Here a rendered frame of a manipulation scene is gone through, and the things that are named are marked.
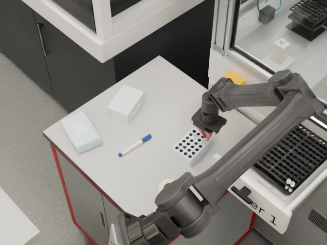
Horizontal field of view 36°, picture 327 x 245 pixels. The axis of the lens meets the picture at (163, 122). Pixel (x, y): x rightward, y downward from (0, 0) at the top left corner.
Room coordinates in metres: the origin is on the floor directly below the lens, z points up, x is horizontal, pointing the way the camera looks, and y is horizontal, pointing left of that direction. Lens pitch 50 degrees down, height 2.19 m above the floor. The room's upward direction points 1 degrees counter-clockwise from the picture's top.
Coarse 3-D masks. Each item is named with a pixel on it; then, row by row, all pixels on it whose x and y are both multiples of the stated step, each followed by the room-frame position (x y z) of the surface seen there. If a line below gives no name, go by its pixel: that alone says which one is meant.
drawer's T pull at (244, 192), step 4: (232, 188) 0.81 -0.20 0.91; (236, 188) 0.81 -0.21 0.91; (244, 188) 0.81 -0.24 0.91; (236, 192) 0.80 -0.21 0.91; (240, 192) 0.79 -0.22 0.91; (244, 192) 0.80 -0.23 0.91; (248, 192) 0.79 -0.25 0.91; (240, 196) 0.79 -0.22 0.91; (244, 196) 0.78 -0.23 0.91; (244, 200) 0.77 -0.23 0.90; (248, 200) 0.77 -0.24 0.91
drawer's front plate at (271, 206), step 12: (216, 156) 0.92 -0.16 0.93; (240, 180) 0.83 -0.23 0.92; (252, 192) 0.80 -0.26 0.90; (264, 192) 0.78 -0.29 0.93; (252, 204) 0.79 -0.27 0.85; (264, 204) 0.76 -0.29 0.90; (276, 204) 0.74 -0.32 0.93; (264, 216) 0.76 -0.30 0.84; (276, 216) 0.73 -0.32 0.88; (288, 216) 0.71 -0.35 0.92; (276, 228) 0.72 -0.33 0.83
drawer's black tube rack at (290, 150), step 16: (304, 128) 1.05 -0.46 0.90; (288, 144) 0.98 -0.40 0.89; (304, 144) 0.98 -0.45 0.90; (320, 144) 0.98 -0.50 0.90; (272, 160) 0.92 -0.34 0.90; (288, 160) 0.92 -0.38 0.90; (304, 160) 0.92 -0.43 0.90; (320, 160) 0.92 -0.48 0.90; (272, 176) 0.88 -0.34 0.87; (288, 176) 0.88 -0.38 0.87; (304, 176) 0.86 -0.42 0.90; (288, 192) 0.82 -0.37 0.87
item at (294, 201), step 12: (324, 132) 1.03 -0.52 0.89; (252, 168) 0.93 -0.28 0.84; (324, 168) 0.93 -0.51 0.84; (252, 180) 0.89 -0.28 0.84; (312, 180) 0.88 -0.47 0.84; (324, 180) 0.87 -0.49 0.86; (300, 192) 0.84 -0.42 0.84; (312, 192) 0.83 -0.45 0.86; (288, 204) 0.80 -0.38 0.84; (300, 204) 0.78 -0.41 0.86
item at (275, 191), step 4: (256, 180) 0.88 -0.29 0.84; (260, 180) 0.88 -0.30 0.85; (264, 180) 0.88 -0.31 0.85; (264, 184) 0.86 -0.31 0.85; (268, 184) 0.86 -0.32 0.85; (268, 188) 0.85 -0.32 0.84; (272, 188) 0.85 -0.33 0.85; (272, 192) 0.84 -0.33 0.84; (276, 192) 0.83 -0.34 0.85; (280, 192) 0.83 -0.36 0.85; (280, 196) 0.82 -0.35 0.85; (284, 196) 0.82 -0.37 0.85; (284, 200) 0.81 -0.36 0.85
